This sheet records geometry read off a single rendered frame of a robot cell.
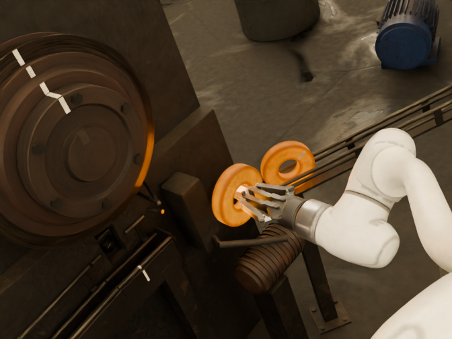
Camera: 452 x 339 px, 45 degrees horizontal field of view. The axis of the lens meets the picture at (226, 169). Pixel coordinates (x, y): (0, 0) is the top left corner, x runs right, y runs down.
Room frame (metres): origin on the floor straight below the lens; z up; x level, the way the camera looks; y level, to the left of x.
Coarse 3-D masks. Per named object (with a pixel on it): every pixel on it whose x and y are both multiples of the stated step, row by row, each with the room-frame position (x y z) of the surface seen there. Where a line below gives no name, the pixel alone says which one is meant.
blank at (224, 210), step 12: (228, 168) 1.08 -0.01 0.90; (240, 168) 1.07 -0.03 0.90; (252, 168) 1.08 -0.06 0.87; (228, 180) 1.04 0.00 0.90; (240, 180) 1.06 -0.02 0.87; (252, 180) 1.08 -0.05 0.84; (216, 192) 1.04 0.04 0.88; (228, 192) 1.03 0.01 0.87; (216, 204) 1.02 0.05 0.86; (228, 204) 1.02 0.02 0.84; (216, 216) 1.03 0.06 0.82; (228, 216) 1.02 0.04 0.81; (240, 216) 1.04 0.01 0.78
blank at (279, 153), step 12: (288, 144) 1.25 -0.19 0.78; (300, 144) 1.26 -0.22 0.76; (264, 156) 1.27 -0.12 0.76; (276, 156) 1.24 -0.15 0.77; (288, 156) 1.24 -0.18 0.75; (300, 156) 1.24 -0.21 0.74; (312, 156) 1.24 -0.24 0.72; (264, 168) 1.24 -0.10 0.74; (276, 168) 1.24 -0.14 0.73; (300, 168) 1.24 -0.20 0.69; (264, 180) 1.24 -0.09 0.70; (276, 180) 1.24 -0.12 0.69
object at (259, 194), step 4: (248, 188) 1.04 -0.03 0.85; (252, 188) 1.04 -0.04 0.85; (256, 188) 1.03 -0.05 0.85; (256, 192) 1.02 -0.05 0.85; (260, 192) 1.01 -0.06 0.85; (264, 192) 1.01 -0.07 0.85; (256, 196) 1.02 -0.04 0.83; (260, 196) 1.01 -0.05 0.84; (264, 196) 1.00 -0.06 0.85; (268, 196) 0.99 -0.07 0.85; (272, 196) 0.98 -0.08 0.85; (276, 196) 0.97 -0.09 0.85; (280, 196) 0.97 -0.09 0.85; (284, 196) 0.96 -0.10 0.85; (268, 200) 0.99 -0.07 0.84; (280, 200) 0.96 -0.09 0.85; (284, 200) 0.95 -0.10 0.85
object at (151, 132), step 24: (24, 48) 1.08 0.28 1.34; (48, 48) 1.11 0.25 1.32; (72, 48) 1.14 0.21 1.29; (96, 48) 1.17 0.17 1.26; (0, 72) 1.05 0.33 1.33; (144, 96) 1.20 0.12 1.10; (144, 168) 1.15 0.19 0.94; (0, 216) 0.95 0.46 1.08; (24, 240) 0.96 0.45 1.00; (48, 240) 0.98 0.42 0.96; (72, 240) 1.01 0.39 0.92
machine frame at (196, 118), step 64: (0, 0) 1.25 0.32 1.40; (64, 0) 1.33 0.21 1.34; (128, 0) 1.42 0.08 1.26; (192, 128) 1.38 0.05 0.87; (0, 256) 1.06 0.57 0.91; (64, 256) 1.08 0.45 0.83; (128, 256) 1.16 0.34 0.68; (192, 256) 1.27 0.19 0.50; (0, 320) 0.96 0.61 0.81; (64, 320) 1.03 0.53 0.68; (128, 320) 1.11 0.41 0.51; (256, 320) 1.34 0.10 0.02
